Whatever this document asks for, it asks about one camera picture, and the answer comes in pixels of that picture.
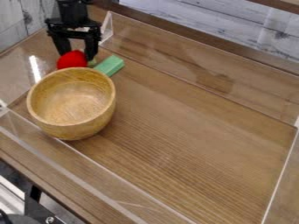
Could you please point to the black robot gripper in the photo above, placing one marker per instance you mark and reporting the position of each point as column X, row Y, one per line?
column 74, row 25

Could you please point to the red plush strawberry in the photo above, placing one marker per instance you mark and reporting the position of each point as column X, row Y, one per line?
column 74, row 59

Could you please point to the black metal table bracket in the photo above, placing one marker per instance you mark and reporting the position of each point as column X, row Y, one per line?
column 35, row 210

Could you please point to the wooden bowl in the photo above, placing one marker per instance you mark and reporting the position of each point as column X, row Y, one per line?
column 72, row 103

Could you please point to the green rectangular block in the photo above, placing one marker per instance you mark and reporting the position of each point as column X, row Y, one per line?
column 110, row 65

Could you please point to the clear acrylic corner bracket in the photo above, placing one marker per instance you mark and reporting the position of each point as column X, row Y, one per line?
column 107, row 29

